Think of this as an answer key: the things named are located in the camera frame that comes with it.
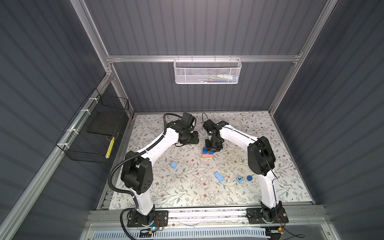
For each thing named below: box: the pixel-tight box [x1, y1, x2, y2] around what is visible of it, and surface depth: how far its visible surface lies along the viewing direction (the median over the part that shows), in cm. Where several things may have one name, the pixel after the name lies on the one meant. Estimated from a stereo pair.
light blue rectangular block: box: [214, 171, 225, 183], surface depth 88 cm
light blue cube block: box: [170, 161, 178, 169], surface depth 93 cm
